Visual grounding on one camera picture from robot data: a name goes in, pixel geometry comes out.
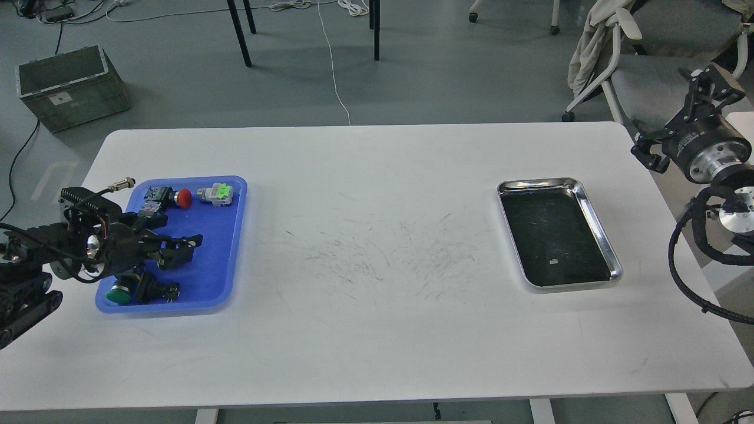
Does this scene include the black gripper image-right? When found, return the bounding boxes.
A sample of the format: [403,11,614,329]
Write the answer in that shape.
[630,64,752,184]

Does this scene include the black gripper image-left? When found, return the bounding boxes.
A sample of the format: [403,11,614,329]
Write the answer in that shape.
[56,215,204,282]

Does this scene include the blue plastic tray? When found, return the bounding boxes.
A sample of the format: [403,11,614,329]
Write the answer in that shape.
[94,175,248,316]

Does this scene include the silver metal tray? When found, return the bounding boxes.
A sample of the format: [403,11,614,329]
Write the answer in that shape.
[497,177,624,292]

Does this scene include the grey office chair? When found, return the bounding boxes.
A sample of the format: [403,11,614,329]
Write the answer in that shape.
[562,1,752,128]

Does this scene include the beige cloth on chair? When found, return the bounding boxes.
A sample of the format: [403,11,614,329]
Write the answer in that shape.
[567,1,637,97]

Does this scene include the grey green storage crate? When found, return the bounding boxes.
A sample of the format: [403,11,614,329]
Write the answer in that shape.
[16,45,131,133]

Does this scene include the black table leg left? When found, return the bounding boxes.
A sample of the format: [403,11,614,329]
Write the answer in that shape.
[226,0,257,68]

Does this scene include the black table leg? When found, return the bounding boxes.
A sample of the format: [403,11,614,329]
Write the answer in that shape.
[368,0,381,61]
[226,0,257,68]

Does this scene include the black table leg right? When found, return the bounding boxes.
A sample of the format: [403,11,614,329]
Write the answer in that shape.
[368,0,381,61]

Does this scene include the yellow push button switch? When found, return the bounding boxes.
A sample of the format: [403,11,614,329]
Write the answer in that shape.
[137,201,167,229]

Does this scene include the red push button switch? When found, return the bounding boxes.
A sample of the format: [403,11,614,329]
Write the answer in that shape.
[143,186,192,209]

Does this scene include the green push button switch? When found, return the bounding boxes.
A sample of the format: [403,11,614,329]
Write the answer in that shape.
[105,272,141,306]

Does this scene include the grey green switch module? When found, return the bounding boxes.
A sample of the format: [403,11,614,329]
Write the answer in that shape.
[196,183,234,207]

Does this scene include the black wrist camera image-left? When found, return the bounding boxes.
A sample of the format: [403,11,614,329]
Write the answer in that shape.
[58,177,135,226]

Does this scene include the black floor cable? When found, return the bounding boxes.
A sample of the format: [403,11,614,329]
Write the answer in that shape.
[0,0,118,221]

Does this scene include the white floor cable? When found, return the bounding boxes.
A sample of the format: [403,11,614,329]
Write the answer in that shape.
[106,0,371,126]

